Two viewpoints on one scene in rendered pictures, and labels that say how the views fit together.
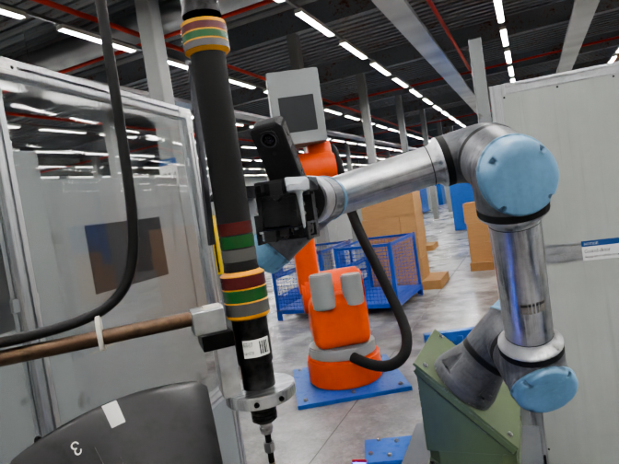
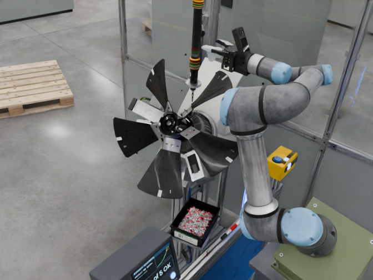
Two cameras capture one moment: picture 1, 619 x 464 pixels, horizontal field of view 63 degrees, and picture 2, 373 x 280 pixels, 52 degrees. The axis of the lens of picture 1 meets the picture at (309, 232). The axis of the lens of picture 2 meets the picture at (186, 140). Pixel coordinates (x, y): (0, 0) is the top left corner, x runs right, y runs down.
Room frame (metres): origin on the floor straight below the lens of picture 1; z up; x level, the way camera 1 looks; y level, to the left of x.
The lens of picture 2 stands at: (1.05, -1.34, 2.22)
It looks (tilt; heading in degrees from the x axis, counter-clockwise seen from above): 35 degrees down; 112
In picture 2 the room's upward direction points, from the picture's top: 3 degrees clockwise
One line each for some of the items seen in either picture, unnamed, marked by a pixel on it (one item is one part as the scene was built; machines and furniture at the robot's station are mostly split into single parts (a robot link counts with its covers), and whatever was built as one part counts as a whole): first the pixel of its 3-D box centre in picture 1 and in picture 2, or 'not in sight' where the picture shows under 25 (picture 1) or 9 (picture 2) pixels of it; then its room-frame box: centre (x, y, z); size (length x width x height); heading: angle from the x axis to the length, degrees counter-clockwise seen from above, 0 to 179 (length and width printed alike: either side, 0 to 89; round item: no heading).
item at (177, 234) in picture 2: not in sight; (195, 221); (0.63, -0.14, 0.85); 0.22 x 0.17 x 0.07; 88
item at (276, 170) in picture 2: not in sight; (280, 164); (0.92, 0.25, 1.02); 0.16 x 0.10 x 0.11; 74
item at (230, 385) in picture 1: (243, 351); (193, 73); (0.49, 0.08, 1.49); 0.09 x 0.07 x 0.10; 109
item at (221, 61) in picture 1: (225, 164); (196, 33); (0.50, 0.07, 1.68); 0.03 x 0.03 x 0.21
